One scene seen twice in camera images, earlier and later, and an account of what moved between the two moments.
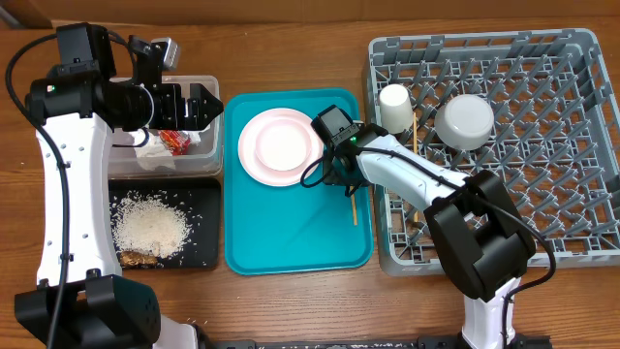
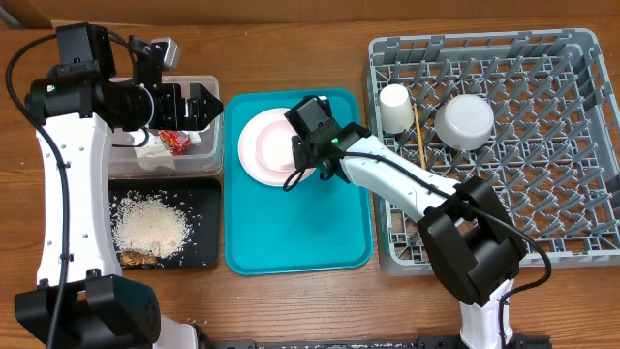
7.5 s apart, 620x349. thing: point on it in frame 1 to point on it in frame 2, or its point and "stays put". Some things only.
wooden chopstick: (354, 206) to (420, 138)
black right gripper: (336, 175) to (298, 146)
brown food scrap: (133, 258) stays put
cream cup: (395, 109) stays put
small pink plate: (283, 144) stays put
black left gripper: (197, 120) stays put
